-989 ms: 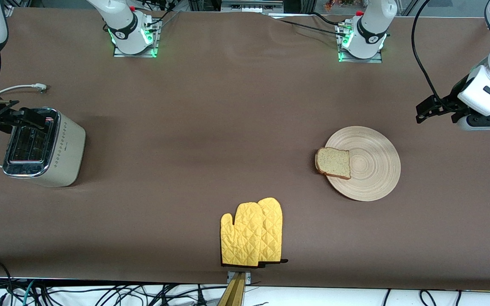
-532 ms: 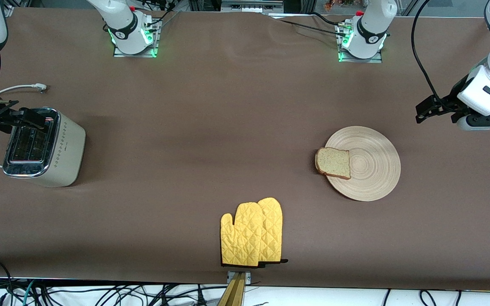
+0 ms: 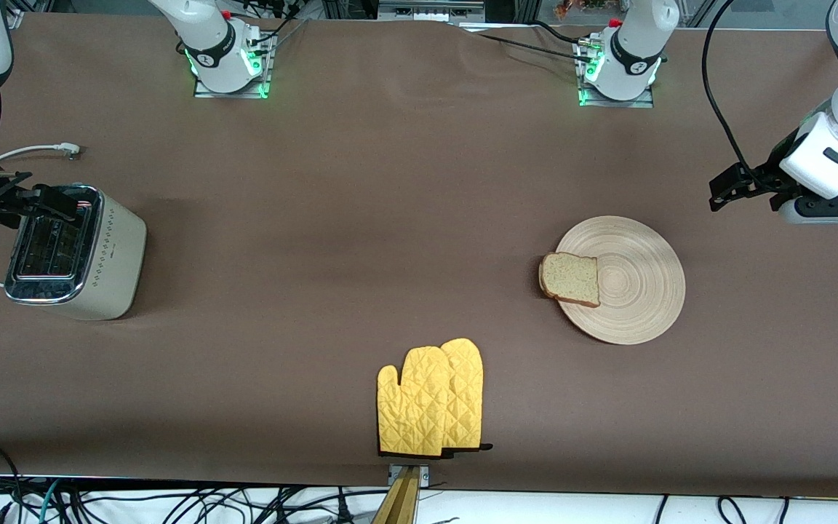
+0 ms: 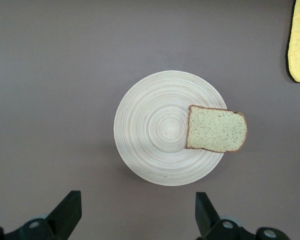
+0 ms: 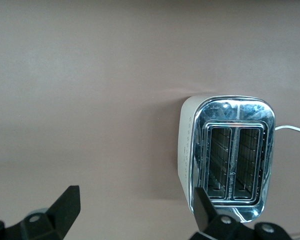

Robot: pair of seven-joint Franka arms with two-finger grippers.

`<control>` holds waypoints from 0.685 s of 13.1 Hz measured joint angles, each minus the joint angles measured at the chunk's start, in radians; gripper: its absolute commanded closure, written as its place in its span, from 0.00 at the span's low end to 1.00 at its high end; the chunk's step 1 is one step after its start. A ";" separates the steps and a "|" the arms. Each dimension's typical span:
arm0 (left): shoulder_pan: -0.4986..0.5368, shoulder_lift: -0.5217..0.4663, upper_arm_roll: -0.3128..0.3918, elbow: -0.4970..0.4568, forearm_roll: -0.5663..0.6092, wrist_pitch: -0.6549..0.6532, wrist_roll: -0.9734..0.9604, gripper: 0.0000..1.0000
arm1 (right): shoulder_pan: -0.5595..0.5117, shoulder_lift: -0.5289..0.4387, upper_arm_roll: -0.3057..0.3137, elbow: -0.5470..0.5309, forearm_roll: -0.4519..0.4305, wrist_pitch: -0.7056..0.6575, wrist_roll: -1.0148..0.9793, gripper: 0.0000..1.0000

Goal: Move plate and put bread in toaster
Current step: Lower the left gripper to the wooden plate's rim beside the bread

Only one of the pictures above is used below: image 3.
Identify grey metal frame piece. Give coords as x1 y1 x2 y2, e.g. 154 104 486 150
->
378 0 487 23

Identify black base connector cables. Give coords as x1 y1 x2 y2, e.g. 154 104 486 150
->
241 0 311 52

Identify tangled black floor cables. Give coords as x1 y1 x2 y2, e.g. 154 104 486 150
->
63 484 391 524

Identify cream and chrome toaster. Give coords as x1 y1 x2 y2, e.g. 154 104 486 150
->
4 184 148 321

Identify black cable on table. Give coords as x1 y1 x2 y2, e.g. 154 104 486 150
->
463 20 598 65

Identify brown table cover sheet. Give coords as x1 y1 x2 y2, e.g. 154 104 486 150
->
0 13 838 499

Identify wooden beam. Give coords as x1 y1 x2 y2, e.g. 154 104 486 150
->
372 466 420 524

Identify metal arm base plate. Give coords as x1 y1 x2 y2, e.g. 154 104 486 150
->
193 29 272 99
578 40 655 108

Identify slice of brown bread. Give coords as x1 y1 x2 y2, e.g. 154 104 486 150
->
539 252 601 308

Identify round wooden plate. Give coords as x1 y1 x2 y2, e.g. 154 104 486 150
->
556 216 686 346

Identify small metal beam bracket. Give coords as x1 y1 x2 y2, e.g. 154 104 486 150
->
388 464 431 487

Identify teal cable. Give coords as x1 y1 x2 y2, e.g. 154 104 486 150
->
23 479 63 524

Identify white toaster power cord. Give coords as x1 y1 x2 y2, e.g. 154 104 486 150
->
0 143 81 287

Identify orange brown background object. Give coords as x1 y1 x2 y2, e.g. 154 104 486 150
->
554 0 627 19

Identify yellow quilted oven mitt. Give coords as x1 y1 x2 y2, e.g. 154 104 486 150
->
439 338 494 453
378 346 456 458

